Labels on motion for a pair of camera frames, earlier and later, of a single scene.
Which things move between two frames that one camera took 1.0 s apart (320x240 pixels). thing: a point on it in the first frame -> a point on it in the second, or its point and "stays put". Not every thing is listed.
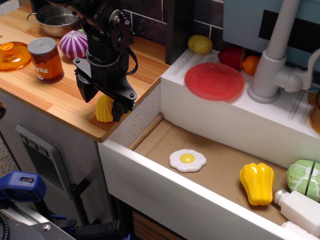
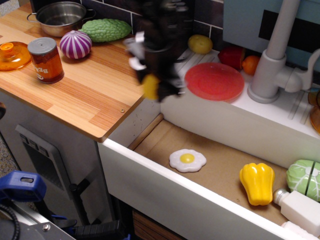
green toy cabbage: x=303 y=176 stays put
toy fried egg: x=187 y=160 stays put
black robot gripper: x=109 y=76 -> x=163 y=65
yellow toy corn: x=103 y=109 -> x=150 y=85
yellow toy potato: x=200 y=44 stays put
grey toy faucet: x=271 y=72 stays put
